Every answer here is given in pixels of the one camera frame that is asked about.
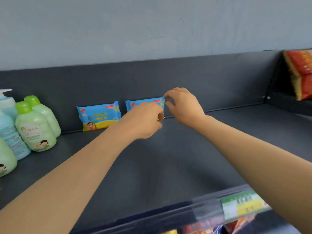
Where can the person's right hand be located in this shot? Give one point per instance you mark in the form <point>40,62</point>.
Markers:
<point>187,107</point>

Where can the person's left hand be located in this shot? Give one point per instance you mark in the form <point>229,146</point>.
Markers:
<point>141,121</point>

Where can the blue yellow wet wipes pack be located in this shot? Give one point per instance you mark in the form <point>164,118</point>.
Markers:
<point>137,104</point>
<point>97,114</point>

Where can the dark grey store shelf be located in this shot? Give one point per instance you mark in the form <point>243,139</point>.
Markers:
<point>170,155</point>

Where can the person's right forearm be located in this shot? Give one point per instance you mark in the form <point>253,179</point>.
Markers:
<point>256,163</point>

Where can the person's left forearm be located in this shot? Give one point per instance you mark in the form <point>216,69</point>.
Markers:
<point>61,187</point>

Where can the green yellow price tag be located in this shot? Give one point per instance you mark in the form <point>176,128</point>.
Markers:
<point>243,204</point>

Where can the yellow bottle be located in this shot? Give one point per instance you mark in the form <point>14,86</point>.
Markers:
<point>169,232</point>

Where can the red yellow snack bag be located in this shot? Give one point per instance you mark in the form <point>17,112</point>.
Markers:
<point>302,70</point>

